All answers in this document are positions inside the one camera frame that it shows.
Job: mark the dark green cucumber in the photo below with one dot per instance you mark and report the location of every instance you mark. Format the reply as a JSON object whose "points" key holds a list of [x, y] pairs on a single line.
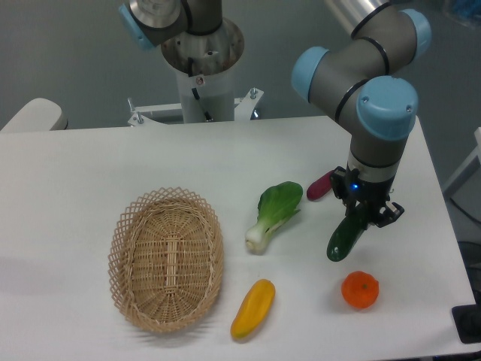
{"points": [[345, 236]]}

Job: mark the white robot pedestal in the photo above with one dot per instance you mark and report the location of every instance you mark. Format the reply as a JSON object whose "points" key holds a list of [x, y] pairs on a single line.
{"points": [[204, 68]]}

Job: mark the white chair armrest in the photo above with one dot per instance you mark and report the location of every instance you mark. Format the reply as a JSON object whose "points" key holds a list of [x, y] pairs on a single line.
{"points": [[38, 115]]}

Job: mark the white furniture at right edge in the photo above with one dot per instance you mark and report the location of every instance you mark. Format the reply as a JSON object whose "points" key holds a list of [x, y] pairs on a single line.
{"points": [[466, 170]]}

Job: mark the purple sweet potato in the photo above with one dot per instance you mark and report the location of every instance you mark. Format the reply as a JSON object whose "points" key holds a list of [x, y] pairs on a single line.
{"points": [[319, 187]]}

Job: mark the black device at table edge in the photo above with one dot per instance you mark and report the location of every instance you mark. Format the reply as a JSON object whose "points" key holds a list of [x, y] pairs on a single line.
{"points": [[467, 323]]}

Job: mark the oval wicker basket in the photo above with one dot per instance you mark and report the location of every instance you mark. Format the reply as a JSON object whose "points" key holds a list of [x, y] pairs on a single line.
{"points": [[166, 260]]}

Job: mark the green bok choy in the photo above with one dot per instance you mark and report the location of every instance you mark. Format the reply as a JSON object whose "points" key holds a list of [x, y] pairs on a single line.
{"points": [[276, 206]]}

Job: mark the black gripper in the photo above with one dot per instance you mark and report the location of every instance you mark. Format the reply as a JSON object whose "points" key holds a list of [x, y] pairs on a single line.
{"points": [[370, 187]]}

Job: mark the yellow mango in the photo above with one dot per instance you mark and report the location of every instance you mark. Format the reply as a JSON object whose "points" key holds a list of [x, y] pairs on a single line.
{"points": [[253, 310]]}

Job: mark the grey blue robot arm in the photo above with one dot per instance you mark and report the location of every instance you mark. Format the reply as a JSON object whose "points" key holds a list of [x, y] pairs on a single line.
{"points": [[356, 86]]}

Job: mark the orange tangerine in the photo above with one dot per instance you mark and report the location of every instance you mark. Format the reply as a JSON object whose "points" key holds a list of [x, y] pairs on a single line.
{"points": [[360, 290]]}

